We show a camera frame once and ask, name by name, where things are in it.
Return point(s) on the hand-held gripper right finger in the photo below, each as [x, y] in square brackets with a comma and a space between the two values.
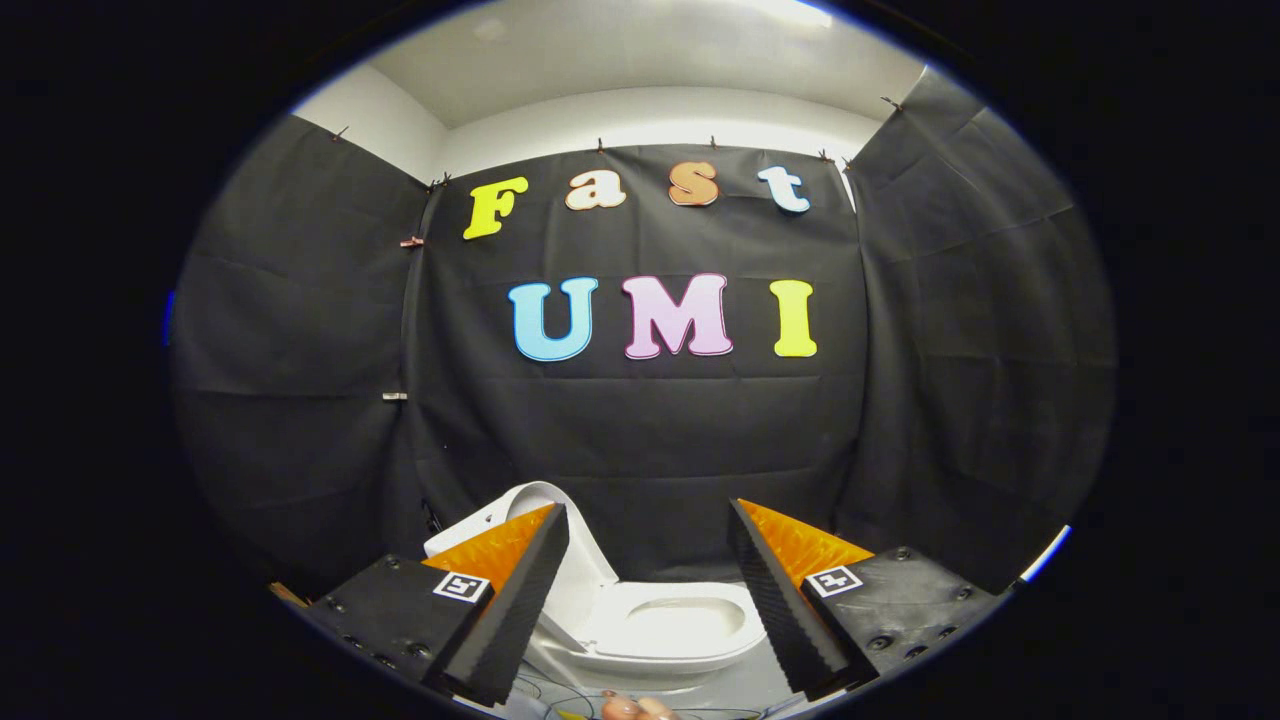
[780, 610]

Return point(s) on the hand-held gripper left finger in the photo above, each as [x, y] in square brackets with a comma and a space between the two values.
[520, 600]

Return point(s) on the white toilet seat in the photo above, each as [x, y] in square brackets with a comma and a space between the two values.
[606, 625]

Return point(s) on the black backdrop cloth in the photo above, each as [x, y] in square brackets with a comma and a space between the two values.
[640, 450]

